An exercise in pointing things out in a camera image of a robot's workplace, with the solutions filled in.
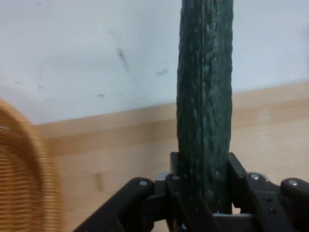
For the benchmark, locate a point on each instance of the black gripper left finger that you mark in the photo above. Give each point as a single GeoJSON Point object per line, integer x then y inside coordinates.
{"type": "Point", "coordinates": [144, 205]}

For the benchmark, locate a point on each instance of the dark green cucumber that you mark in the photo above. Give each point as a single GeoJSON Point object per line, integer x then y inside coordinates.
{"type": "Point", "coordinates": [205, 108]}

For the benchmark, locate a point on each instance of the woven wicker basket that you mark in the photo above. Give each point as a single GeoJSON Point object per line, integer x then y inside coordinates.
{"type": "Point", "coordinates": [23, 174]}

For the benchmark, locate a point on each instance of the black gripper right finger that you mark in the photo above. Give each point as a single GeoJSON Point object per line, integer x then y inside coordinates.
{"type": "Point", "coordinates": [265, 200]}

